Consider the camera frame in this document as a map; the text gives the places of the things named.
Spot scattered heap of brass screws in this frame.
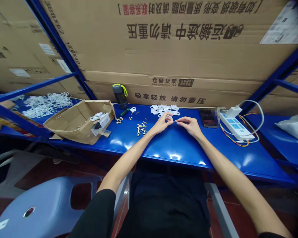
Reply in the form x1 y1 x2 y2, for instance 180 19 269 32
115 111 149 137

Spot white charging cable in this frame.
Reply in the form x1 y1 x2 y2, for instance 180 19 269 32
234 100 265 143

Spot white shipping label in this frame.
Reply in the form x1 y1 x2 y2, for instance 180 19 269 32
259 0 298 45

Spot person's left hand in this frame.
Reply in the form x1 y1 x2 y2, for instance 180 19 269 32
149 111 174 136

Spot torn open cardboard box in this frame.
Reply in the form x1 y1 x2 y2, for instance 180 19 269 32
43 99 117 145

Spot person's body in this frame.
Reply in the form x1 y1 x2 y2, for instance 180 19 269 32
118 162 212 238

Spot blue metal shelf rack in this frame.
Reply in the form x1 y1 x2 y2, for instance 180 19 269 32
0 0 298 189

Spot large printed cardboard carton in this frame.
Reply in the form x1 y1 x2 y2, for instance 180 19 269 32
38 0 298 82

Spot white power strip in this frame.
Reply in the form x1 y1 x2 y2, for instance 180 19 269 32
219 113 256 142

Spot black smartphone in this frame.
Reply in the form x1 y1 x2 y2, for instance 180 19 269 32
199 108 220 129

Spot stack of labelled cardboard cartons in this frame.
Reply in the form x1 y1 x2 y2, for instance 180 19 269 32
0 0 90 100

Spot heap of white wire hangers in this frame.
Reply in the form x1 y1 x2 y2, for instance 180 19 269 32
9 92 75 119

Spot pile of white plastic parts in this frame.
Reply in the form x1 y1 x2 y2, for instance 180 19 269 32
150 104 181 118

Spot red yellow blue wires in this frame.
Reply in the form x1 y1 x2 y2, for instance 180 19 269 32
219 113 259 147

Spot person's right hand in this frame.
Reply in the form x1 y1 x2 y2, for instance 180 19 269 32
176 116 203 139

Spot white plastic bag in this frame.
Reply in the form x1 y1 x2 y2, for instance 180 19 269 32
275 112 298 144

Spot grey metal chair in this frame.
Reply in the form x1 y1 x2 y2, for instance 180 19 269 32
111 171 240 238

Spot white plastic handle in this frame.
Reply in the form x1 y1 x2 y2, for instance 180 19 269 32
89 112 109 122

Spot blue plastic stool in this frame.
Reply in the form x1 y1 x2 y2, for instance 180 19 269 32
0 175 103 238

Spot flat cardboard carton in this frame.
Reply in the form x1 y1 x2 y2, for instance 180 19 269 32
84 70 264 109

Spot dark bottle with green strap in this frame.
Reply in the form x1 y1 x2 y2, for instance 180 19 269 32
112 83 129 110

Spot white charger plug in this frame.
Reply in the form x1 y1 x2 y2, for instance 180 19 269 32
225 105 243 118

